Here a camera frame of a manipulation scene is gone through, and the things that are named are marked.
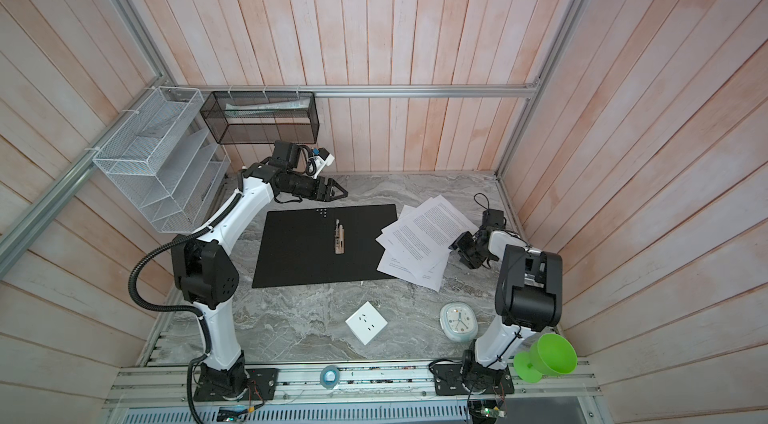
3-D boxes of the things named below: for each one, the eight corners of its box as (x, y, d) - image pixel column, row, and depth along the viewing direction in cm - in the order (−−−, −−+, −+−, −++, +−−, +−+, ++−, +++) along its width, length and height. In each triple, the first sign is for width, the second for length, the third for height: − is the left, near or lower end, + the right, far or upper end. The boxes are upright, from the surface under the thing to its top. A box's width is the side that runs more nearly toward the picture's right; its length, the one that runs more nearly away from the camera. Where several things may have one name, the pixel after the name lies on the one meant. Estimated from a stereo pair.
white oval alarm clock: (442, 341, 82) (444, 338, 79) (437, 305, 89) (439, 301, 86) (478, 341, 82) (481, 338, 79) (470, 305, 89) (473, 301, 86)
